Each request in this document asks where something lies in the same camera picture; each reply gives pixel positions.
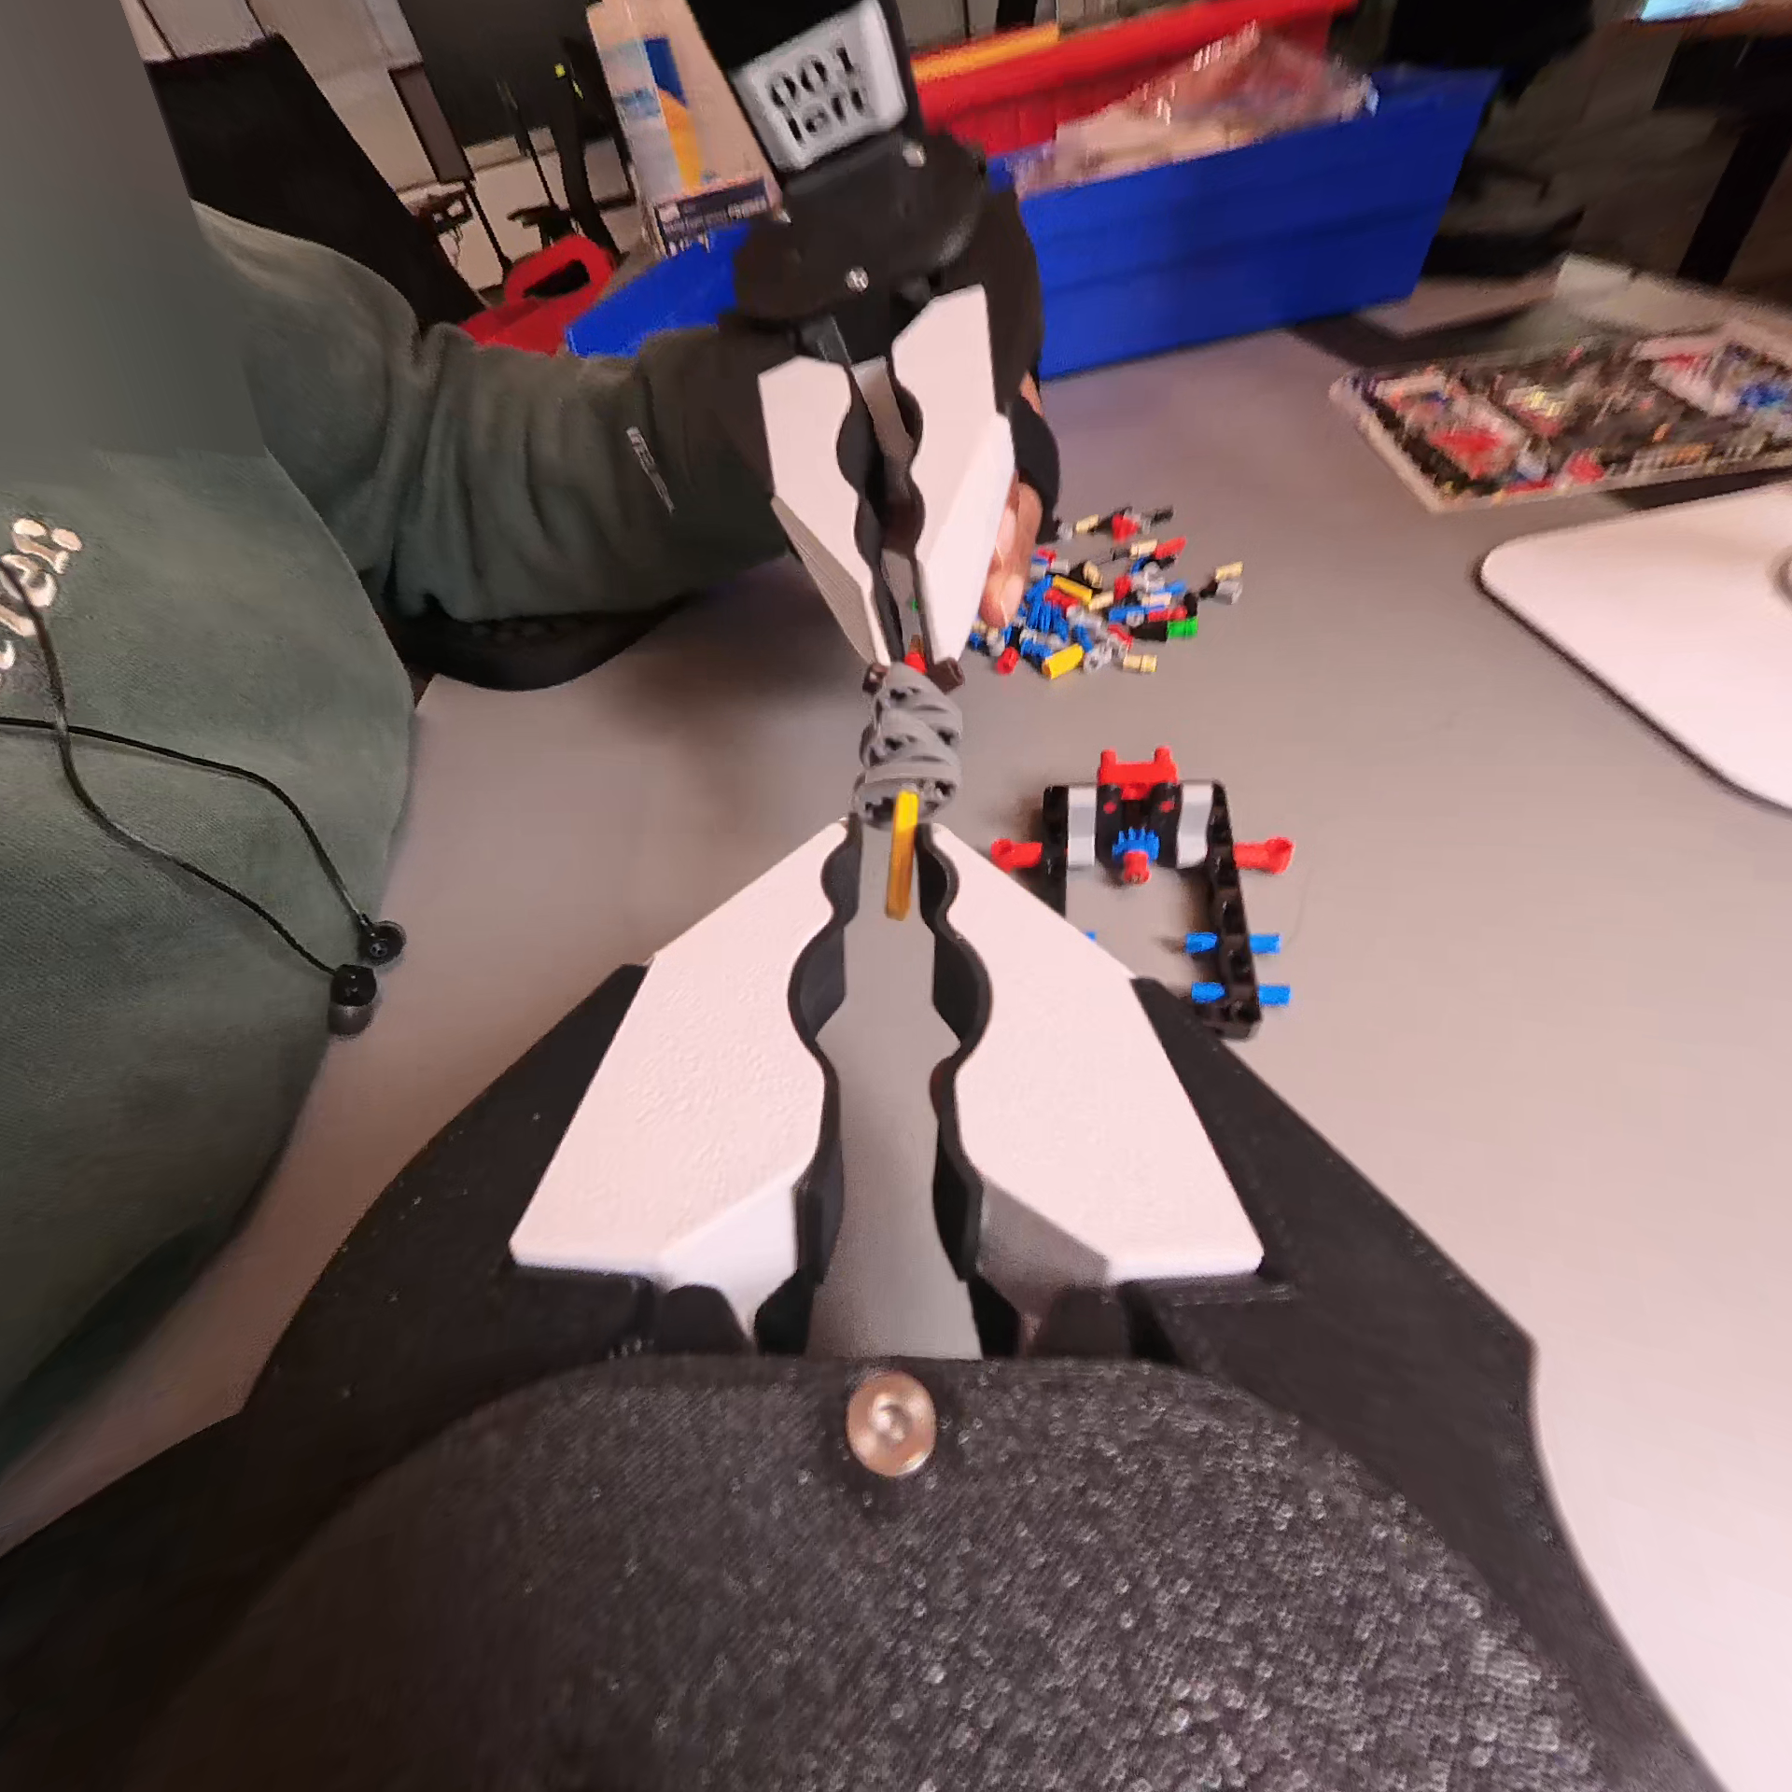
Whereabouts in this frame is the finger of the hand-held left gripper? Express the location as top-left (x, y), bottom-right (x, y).
top-left (892, 283), bottom-right (1019, 665)
top-left (757, 360), bottom-right (902, 670)

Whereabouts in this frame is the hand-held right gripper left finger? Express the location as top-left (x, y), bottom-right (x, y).
top-left (509, 819), bottom-right (862, 1352)

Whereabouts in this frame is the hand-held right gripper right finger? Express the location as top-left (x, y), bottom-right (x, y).
top-left (918, 824), bottom-right (1264, 1352)

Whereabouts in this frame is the yellow lego axle assembly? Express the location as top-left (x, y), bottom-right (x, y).
top-left (846, 650), bottom-right (972, 925)

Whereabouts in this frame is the black lego frame assembly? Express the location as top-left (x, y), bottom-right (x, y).
top-left (989, 743), bottom-right (1298, 1043)

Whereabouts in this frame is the person's left forearm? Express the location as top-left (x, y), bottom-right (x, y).
top-left (195, 207), bottom-right (788, 627)

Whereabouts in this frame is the pile of small lego pieces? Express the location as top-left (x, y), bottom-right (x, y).
top-left (962, 503), bottom-right (1249, 687)

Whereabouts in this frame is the plastic bag of lego parts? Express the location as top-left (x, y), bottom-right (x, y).
top-left (1005, 35), bottom-right (1385, 193)

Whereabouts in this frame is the person's left hand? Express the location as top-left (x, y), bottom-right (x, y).
top-left (977, 404), bottom-right (1065, 632)

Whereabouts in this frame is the red plastic bin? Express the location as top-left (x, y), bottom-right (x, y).
top-left (909, 0), bottom-right (1361, 156)
top-left (460, 236), bottom-right (619, 353)

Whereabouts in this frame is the blue plastic bin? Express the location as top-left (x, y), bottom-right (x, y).
top-left (567, 223), bottom-right (765, 360)
top-left (985, 61), bottom-right (1501, 380)

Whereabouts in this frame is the white cardboard box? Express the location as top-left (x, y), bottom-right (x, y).
top-left (584, 0), bottom-right (747, 203)

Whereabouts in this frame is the person's green sweatshirt torso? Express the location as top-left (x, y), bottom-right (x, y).
top-left (0, 447), bottom-right (420, 1460)

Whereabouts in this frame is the black office chair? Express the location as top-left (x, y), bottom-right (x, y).
top-left (146, 35), bottom-right (489, 334)

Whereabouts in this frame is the colourful sticker sheet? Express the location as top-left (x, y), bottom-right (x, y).
top-left (1328, 319), bottom-right (1792, 516)

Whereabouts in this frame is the white book stand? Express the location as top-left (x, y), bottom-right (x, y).
top-left (1479, 482), bottom-right (1792, 814)

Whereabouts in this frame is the black earphone cable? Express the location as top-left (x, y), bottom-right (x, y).
top-left (0, 590), bottom-right (409, 1040)

